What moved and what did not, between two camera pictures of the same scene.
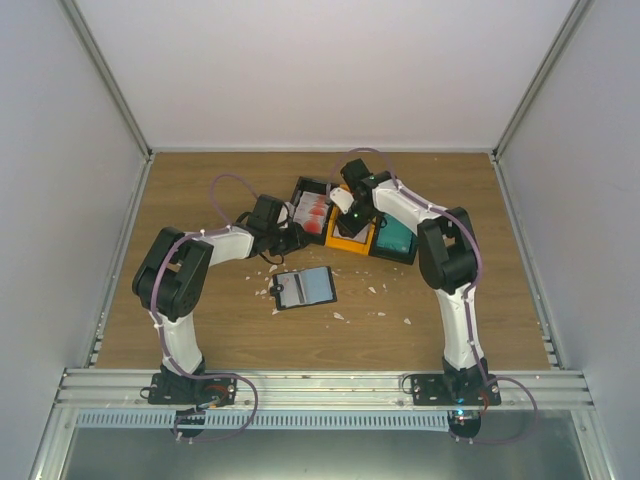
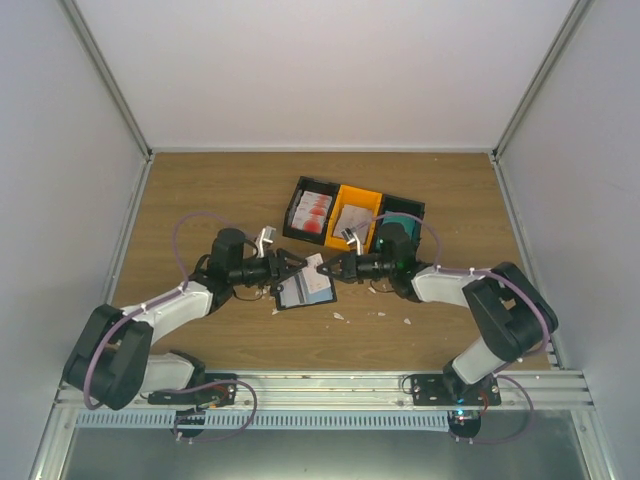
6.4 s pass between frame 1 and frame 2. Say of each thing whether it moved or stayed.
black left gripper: moved
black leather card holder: stayed
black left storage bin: stayed
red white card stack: stayed
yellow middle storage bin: stayed
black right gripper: moved
